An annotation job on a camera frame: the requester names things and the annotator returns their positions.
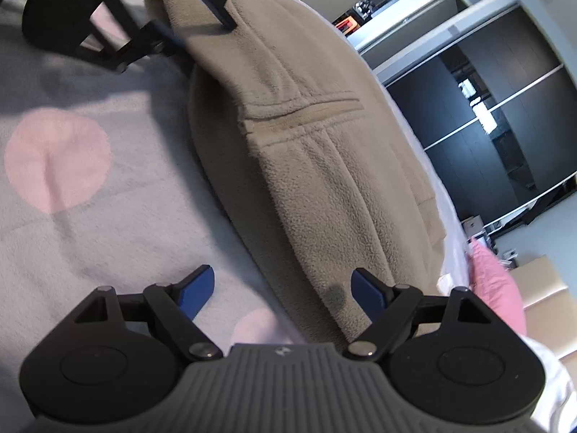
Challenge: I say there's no bed with pink dotted sheet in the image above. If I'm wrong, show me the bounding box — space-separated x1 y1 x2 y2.
0 0 474 420

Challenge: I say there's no cream padded headboard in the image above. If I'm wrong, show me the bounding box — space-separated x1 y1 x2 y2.
509 255 577 359

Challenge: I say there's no dark sliding door wardrobe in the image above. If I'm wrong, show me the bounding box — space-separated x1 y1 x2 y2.
383 6 577 231

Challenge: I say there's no red stool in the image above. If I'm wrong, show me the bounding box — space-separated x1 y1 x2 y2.
332 15 361 33

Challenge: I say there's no white sweatshirt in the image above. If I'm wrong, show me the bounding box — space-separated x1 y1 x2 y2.
518 331 577 420

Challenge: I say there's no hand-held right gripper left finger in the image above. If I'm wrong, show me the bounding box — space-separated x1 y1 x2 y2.
72 264 224 362

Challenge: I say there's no pink pillow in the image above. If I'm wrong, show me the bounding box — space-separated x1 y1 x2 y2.
469 238 528 337

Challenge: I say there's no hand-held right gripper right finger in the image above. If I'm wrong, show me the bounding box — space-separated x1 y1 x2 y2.
343 267 494 362

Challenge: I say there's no grey fleece jacket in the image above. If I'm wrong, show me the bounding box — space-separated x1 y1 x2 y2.
142 0 447 346

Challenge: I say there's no white nightstand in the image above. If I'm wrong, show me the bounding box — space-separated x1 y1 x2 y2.
460 214 501 258

